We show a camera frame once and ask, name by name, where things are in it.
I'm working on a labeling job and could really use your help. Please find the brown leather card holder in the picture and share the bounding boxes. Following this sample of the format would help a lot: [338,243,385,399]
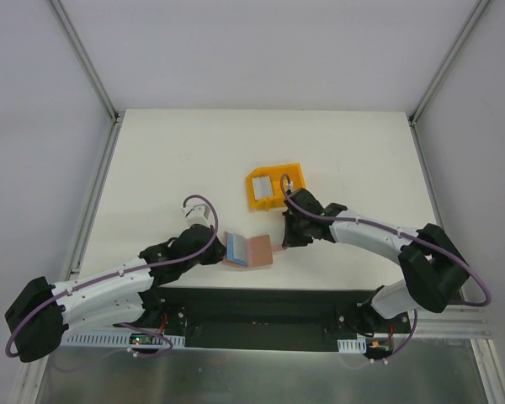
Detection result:
[222,232,285,269]

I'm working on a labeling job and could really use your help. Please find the yellow plastic bin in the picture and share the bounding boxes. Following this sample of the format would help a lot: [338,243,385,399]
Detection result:
[245,163,306,210]

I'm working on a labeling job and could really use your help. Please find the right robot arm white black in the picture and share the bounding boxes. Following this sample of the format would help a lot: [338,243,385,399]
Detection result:
[283,189,470,332]

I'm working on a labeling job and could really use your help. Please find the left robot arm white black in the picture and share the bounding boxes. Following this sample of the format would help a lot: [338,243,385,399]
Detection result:
[4,225,226,363]

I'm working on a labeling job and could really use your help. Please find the stack of silver cards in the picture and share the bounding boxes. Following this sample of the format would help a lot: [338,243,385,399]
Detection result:
[252,176,274,201]

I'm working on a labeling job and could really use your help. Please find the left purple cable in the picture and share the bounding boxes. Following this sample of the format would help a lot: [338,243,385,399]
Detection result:
[4,194,216,359]

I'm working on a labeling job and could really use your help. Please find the purple cable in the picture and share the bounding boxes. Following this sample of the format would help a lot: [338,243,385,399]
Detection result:
[280,173,492,306]
[4,194,216,359]

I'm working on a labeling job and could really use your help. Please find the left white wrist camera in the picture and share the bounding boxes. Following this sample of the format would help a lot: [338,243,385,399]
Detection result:
[182,203,211,227]

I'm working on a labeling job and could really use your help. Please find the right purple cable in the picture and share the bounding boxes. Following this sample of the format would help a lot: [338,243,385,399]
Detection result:
[280,173,492,306]

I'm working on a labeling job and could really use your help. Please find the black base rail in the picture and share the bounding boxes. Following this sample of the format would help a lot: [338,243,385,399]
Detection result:
[62,284,464,350]

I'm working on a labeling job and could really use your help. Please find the right white cable duct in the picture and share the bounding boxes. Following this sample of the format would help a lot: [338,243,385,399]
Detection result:
[337,338,367,354]

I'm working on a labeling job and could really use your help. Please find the white cable duct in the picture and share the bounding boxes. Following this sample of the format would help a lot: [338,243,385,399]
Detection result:
[61,331,185,349]
[337,338,367,354]

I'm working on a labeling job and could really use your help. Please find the left white cable duct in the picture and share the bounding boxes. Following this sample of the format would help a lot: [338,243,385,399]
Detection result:
[61,331,185,349]

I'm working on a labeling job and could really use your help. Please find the left aluminium frame post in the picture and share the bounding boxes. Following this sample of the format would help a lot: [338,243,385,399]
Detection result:
[46,0,120,123]

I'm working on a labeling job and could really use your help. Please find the aluminium frame post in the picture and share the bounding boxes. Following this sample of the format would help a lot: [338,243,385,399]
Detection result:
[46,0,120,123]
[408,0,493,127]

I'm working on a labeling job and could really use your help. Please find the right aluminium frame post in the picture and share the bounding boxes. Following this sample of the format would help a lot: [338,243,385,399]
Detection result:
[408,0,493,127]

